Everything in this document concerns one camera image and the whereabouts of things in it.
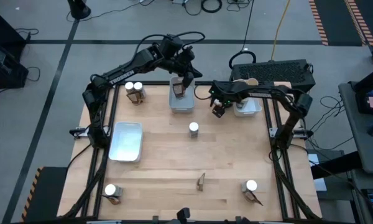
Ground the black looped floor cable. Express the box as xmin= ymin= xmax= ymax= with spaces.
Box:
xmin=228 ymin=0 xmax=257 ymax=71

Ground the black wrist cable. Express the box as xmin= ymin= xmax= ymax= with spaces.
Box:
xmin=136 ymin=30 xmax=206 ymax=58
xmin=194 ymin=85 xmax=213 ymax=101

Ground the coiled black cable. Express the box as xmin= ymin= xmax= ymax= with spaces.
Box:
xmin=200 ymin=0 xmax=223 ymax=14

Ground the black cabinet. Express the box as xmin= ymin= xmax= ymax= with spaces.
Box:
xmin=0 ymin=4 xmax=27 ymax=47

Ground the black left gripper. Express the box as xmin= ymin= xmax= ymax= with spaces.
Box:
xmin=172 ymin=45 xmax=203 ymax=89

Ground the black equipment case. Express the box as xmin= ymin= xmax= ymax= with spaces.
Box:
xmin=0 ymin=45 xmax=29 ymax=91

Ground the black desk leg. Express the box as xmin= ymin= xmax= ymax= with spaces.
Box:
xmin=310 ymin=151 xmax=363 ymax=180

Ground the black stand base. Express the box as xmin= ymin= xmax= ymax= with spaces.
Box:
xmin=67 ymin=0 xmax=92 ymax=21

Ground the yellow floor cable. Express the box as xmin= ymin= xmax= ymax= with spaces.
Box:
xmin=269 ymin=0 xmax=292 ymax=62

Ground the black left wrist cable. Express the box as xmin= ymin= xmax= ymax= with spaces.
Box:
xmin=136 ymin=30 xmax=206 ymax=58

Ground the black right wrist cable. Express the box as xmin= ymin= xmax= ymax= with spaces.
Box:
xmin=194 ymin=85 xmax=213 ymax=101

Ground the black computer case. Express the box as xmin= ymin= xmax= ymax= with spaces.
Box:
xmin=229 ymin=58 xmax=316 ymax=103

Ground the grey desk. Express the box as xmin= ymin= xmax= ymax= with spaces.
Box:
xmin=338 ymin=81 xmax=373 ymax=175

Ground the white plastic bin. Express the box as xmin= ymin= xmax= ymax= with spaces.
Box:
xmin=108 ymin=121 xmax=144 ymax=164
xmin=232 ymin=79 xmax=264 ymax=118

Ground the grey plastic bin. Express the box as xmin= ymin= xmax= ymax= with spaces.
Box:
xmin=168 ymin=76 xmax=196 ymax=114

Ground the black hazard-striped floor mat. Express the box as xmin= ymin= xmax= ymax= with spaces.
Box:
xmin=21 ymin=167 xmax=68 ymax=222
xmin=309 ymin=0 xmax=373 ymax=47

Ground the black hand-held device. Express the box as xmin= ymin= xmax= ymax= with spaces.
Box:
xmin=167 ymin=207 xmax=192 ymax=224

